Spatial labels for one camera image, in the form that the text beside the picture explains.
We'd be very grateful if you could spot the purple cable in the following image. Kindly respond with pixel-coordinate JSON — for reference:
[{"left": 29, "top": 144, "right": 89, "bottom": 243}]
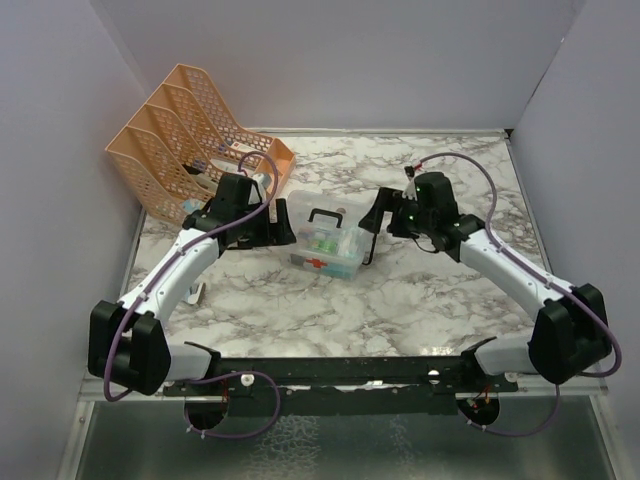
[
  {"left": 102, "top": 151, "right": 279, "bottom": 403},
  {"left": 407, "top": 152, "right": 624, "bottom": 379}
]

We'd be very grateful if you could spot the blue packet in organizer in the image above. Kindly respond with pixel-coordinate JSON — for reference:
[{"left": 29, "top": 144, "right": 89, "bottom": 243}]
[{"left": 182, "top": 199, "right": 205, "bottom": 214}]

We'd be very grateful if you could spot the clear box lid black handle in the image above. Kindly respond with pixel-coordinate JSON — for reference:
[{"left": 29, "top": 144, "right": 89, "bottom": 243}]
[{"left": 287, "top": 190, "right": 368, "bottom": 244}]

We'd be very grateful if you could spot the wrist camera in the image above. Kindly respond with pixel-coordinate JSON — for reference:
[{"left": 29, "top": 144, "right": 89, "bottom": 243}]
[
  {"left": 251, "top": 172, "right": 274, "bottom": 200},
  {"left": 403, "top": 164, "right": 421, "bottom": 200}
]

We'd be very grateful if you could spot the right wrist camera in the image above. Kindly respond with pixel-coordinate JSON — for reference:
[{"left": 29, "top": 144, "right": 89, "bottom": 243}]
[{"left": 403, "top": 164, "right": 421, "bottom": 200}]

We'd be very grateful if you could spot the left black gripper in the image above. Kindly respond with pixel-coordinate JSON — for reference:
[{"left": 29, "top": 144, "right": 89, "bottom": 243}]
[{"left": 237, "top": 199, "right": 296, "bottom": 248}]

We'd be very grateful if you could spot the green small medicine box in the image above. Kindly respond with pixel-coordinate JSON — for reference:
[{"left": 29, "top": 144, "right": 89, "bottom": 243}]
[{"left": 318, "top": 239, "right": 338, "bottom": 255}]

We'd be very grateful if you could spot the dark item in organizer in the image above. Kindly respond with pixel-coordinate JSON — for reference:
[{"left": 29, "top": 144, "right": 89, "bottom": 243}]
[{"left": 182, "top": 158, "right": 223, "bottom": 193}]

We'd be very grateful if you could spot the small white blue clip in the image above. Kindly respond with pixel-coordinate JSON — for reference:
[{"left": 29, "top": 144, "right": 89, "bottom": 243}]
[{"left": 183, "top": 282, "right": 206, "bottom": 305}]

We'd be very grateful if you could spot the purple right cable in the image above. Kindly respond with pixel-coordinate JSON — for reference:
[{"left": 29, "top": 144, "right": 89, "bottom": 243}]
[{"left": 407, "top": 152, "right": 624, "bottom": 379}]

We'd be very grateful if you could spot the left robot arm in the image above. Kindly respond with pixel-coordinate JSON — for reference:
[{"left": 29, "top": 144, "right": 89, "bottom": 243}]
[{"left": 87, "top": 173, "right": 296, "bottom": 401}]

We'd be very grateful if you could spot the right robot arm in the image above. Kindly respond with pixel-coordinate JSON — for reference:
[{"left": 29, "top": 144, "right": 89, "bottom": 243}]
[{"left": 359, "top": 172, "right": 613, "bottom": 391}]

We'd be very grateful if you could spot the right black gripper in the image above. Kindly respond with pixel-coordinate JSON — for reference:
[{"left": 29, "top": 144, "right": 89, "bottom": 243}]
[{"left": 360, "top": 187, "right": 435, "bottom": 239}]

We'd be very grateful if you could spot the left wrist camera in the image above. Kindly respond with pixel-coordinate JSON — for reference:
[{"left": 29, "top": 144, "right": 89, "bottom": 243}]
[{"left": 251, "top": 172, "right": 274, "bottom": 200}]

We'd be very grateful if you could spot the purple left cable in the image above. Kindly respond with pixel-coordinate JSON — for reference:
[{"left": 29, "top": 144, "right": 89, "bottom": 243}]
[{"left": 102, "top": 151, "right": 279, "bottom": 403}]

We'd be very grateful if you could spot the clear first aid box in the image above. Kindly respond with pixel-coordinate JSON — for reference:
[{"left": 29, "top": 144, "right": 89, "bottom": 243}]
[{"left": 285, "top": 230, "right": 373, "bottom": 280}]

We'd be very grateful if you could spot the peach plastic file organizer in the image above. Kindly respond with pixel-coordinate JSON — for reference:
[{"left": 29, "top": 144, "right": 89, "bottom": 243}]
[{"left": 106, "top": 64, "right": 296, "bottom": 225}]

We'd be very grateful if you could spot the red white box in organizer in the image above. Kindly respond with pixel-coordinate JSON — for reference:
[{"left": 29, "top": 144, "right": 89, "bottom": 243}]
[{"left": 227, "top": 141, "right": 261, "bottom": 157}]

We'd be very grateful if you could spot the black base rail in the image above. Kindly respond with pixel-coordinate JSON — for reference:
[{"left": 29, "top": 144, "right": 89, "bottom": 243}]
[{"left": 163, "top": 353, "right": 517, "bottom": 416}]

